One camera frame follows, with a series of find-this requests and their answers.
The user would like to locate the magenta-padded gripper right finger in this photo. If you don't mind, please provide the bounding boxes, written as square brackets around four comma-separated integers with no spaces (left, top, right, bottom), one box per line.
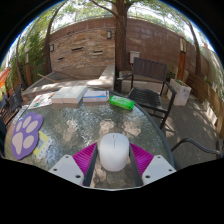
[128,142,177,187]

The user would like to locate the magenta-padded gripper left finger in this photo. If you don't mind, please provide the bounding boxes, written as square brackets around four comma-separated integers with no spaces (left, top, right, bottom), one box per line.
[48,142,100,188]

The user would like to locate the white computer mouse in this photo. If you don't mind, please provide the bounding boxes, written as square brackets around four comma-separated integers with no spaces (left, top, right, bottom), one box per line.
[98,132,131,173]

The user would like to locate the purple paw-shaped mouse pad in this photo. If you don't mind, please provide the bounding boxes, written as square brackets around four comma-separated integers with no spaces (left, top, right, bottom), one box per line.
[10,111,44,161]

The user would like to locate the yellow card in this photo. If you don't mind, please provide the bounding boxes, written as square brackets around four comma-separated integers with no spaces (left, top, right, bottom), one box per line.
[32,130,53,159]

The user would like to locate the black metal armchair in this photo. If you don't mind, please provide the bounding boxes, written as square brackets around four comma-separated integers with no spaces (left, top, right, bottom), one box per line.
[170,137,224,160]

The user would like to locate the dark wooden slat armchair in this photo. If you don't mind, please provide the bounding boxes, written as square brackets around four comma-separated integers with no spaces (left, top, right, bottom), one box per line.
[116,57,178,130]

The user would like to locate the white flat box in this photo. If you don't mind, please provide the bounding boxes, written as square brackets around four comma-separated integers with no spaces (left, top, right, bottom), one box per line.
[50,85,88,105]

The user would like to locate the green packet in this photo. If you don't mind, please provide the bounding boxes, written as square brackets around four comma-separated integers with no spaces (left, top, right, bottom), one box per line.
[109,95,135,111]

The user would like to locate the white and blue book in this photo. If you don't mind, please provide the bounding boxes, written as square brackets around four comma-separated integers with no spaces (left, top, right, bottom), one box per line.
[82,89,110,103]

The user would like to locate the white planter box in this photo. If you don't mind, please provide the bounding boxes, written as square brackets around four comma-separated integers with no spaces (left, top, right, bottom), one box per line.
[169,78,193,107]

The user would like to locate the raised stone basin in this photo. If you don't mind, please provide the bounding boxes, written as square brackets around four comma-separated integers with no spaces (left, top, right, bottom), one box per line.
[21,63,117,98]

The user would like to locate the orange fabric canopy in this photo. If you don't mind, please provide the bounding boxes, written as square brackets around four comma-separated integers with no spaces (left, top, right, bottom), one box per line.
[0,66,12,88]

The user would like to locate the grey utility box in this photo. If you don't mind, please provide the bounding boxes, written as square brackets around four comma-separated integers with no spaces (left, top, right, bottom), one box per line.
[129,50,141,64]

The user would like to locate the thin curved tree trunk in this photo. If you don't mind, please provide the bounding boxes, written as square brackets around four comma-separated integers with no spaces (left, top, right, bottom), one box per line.
[44,3,68,75]

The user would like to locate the thick tree trunk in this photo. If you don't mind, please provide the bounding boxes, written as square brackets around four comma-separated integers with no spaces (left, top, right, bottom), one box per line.
[112,0,132,73]

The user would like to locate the wooden lamp post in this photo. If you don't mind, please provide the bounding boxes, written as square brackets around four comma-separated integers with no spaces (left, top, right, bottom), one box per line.
[177,37,188,81]
[23,51,33,86]

